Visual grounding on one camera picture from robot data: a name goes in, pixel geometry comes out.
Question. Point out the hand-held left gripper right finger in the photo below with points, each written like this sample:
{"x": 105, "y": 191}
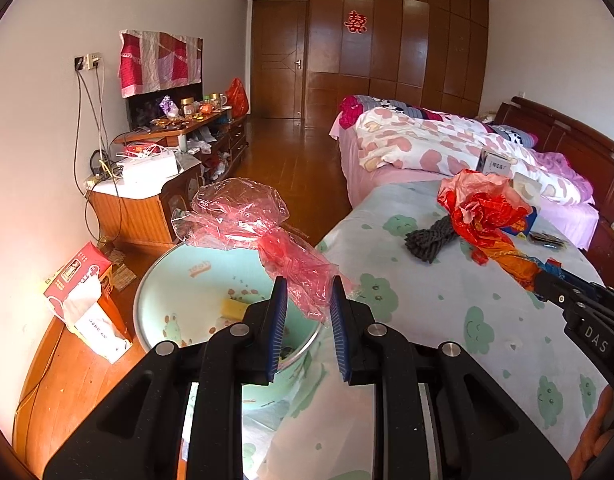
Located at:
{"x": 339, "y": 331}

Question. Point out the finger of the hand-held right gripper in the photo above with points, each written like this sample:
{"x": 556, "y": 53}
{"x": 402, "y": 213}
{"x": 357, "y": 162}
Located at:
{"x": 549, "y": 290}
{"x": 554, "y": 271}

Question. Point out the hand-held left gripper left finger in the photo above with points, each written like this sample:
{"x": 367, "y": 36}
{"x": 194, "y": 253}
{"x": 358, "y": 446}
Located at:
{"x": 277, "y": 331}

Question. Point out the yellow plastic bag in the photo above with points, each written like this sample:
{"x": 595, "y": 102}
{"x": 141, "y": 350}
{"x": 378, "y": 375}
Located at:
{"x": 235, "y": 308}

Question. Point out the light blue printed bin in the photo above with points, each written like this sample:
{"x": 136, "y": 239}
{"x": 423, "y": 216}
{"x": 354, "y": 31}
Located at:
{"x": 187, "y": 290}

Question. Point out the pink clear plastic bag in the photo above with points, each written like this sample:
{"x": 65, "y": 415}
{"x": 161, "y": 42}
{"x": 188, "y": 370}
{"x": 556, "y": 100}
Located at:
{"x": 237, "y": 215}

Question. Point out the dark flat packet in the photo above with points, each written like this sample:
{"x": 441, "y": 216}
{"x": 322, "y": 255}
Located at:
{"x": 547, "y": 240}

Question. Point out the blue drink carton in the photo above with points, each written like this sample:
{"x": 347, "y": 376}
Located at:
{"x": 524, "y": 187}

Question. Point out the cloud print bed sheet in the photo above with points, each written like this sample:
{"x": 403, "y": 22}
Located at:
{"x": 437, "y": 320}

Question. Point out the purple pillow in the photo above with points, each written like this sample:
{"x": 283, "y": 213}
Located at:
{"x": 562, "y": 170}

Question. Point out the tall white carton box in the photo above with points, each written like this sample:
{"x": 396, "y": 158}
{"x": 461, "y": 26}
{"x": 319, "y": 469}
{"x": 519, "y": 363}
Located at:
{"x": 497, "y": 165}

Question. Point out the dark knitted cloth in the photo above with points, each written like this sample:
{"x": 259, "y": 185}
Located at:
{"x": 429, "y": 240}

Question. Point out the wooden headboard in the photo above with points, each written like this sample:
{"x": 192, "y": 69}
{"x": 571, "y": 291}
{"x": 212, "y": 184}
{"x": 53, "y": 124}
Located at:
{"x": 577, "y": 140}

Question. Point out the pink sheeted bed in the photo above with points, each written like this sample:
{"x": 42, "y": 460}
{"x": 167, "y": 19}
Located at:
{"x": 357, "y": 175}

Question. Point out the brown woven pad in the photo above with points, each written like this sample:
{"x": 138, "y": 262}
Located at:
{"x": 121, "y": 272}

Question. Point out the wooden corner cabinet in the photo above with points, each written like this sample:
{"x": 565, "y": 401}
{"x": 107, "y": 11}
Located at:
{"x": 132, "y": 215}

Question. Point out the pink heart print quilt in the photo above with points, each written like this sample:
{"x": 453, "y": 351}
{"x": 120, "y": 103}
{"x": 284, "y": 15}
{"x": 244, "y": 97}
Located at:
{"x": 412, "y": 145}

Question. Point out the red white cardboard box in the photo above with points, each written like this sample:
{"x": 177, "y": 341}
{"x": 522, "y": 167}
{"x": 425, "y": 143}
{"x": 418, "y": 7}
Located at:
{"x": 82, "y": 270}

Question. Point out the multicoloured folded blanket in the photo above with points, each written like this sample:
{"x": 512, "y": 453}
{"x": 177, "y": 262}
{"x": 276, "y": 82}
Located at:
{"x": 402, "y": 107}

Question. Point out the red orange plastic bag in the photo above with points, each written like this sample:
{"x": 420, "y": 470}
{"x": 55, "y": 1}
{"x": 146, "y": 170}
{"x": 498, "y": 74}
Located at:
{"x": 237, "y": 97}

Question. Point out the glass jar gold lid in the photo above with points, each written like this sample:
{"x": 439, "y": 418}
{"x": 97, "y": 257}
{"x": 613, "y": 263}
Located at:
{"x": 187, "y": 106}

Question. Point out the purple wrapped ornament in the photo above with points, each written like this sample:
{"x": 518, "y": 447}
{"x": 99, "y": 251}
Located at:
{"x": 168, "y": 106}

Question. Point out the black television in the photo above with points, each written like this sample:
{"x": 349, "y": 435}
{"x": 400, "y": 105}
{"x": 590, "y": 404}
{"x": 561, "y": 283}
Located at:
{"x": 142, "y": 107}

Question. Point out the wooden door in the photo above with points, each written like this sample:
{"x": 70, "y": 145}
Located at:
{"x": 277, "y": 60}

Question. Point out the wooden wardrobe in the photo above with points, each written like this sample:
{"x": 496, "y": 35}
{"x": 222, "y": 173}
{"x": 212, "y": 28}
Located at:
{"x": 412, "y": 35}

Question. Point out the red pink patchwork cloth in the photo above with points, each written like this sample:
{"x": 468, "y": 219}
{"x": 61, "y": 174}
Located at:
{"x": 157, "y": 60}

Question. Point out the red paper decoration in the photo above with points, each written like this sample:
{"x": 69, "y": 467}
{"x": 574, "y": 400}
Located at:
{"x": 356, "y": 21}

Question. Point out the wall socket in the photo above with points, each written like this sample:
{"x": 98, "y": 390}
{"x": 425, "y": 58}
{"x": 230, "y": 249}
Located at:
{"x": 89, "y": 61}

